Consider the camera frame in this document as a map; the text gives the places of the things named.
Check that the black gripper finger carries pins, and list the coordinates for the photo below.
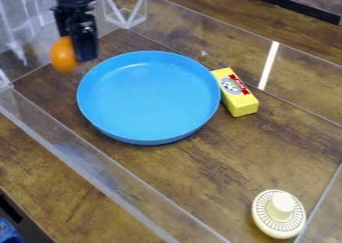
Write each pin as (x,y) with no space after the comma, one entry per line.
(62,25)
(85,39)

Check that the cream round knob lid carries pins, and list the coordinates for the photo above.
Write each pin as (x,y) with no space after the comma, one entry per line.
(278,214)

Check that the blue object at corner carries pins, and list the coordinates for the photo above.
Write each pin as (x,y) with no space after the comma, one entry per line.
(9,233)

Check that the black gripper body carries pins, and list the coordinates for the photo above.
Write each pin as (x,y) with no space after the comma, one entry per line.
(79,7)

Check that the orange ball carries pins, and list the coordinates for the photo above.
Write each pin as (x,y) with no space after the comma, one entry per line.
(63,58)

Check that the yellow butter block toy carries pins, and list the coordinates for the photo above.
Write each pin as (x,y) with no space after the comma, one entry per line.
(237,97)

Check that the blue round tray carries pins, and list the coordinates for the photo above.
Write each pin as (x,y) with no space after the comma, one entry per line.
(149,97)

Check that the clear acrylic enclosure wall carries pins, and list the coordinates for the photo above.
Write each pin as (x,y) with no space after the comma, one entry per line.
(94,190)

